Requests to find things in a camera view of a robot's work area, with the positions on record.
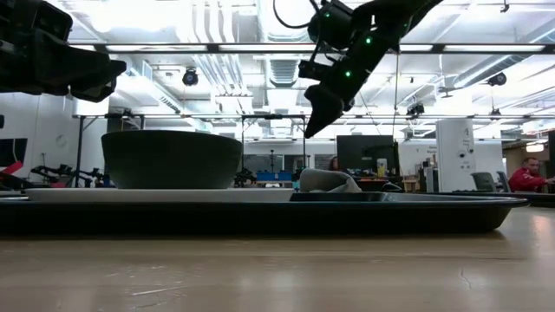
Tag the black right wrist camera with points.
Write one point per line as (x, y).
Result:
(331, 24)

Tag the black ceiling camera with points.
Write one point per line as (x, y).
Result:
(190, 77)
(497, 79)
(415, 109)

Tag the grey cloth napkin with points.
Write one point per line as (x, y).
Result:
(327, 181)

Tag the black bowl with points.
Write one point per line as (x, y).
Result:
(171, 160)

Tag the black plastic tray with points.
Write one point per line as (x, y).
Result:
(303, 216)

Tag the blue box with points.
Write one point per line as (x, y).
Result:
(274, 176)

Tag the thin black distant frame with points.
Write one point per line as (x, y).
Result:
(273, 116)

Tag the grey office chair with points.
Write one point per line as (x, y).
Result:
(483, 182)

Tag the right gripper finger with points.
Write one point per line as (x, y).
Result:
(325, 108)

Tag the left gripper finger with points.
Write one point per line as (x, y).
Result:
(95, 93)
(95, 69)

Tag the white plate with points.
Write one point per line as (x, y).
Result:
(173, 195)

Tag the person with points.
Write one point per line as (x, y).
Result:
(334, 164)
(526, 177)

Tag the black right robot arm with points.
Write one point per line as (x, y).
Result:
(403, 17)

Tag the black overhead frame bar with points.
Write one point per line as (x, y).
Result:
(225, 48)

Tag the silver air duct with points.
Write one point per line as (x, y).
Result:
(286, 69)

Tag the yellow bottle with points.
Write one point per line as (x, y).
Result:
(382, 168)

